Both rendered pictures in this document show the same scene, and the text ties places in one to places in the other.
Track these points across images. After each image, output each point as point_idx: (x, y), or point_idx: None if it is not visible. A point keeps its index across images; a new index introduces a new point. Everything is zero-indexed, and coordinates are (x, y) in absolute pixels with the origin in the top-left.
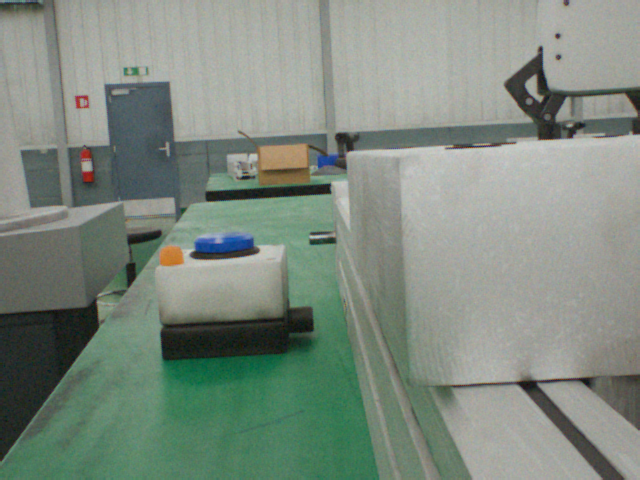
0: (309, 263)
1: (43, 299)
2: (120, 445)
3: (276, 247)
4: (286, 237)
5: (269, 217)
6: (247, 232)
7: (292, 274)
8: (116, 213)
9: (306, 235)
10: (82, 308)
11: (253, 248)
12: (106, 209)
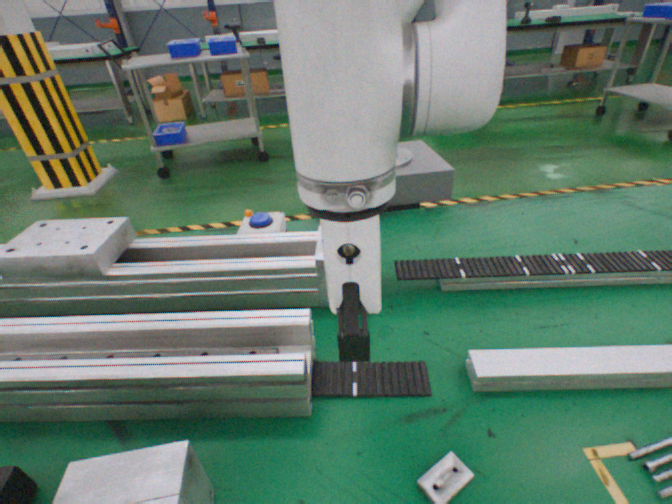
0: (428, 257)
1: None
2: None
3: (268, 231)
4: (561, 242)
5: None
6: (261, 220)
7: (392, 253)
8: (426, 176)
9: (574, 250)
10: (387, 209)
11: (258, 226)
12: (403, 174)
